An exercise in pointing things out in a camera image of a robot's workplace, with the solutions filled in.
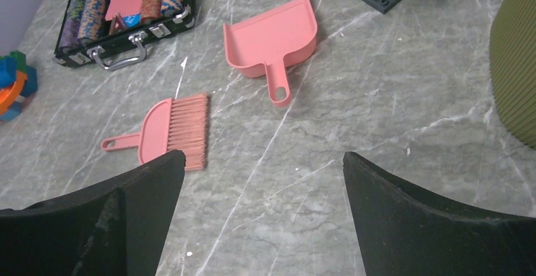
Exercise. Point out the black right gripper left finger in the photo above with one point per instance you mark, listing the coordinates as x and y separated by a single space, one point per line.
115 227

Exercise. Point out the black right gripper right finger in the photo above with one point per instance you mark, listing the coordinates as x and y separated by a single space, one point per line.
404 229

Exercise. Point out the pink hand brush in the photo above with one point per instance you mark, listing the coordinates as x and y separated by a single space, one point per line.
171 124

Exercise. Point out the pink dustpan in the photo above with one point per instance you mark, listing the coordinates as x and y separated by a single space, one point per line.
268 43

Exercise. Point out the orange horseshoe toy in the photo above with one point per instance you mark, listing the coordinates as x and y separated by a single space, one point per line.
12 93

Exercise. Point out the green and blue toy bricks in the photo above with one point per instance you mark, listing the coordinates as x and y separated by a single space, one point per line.
10 63

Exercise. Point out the black poker chip case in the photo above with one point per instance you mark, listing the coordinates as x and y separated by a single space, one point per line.
116 33

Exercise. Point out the olive green waste basket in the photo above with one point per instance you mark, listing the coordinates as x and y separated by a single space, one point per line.
512 67

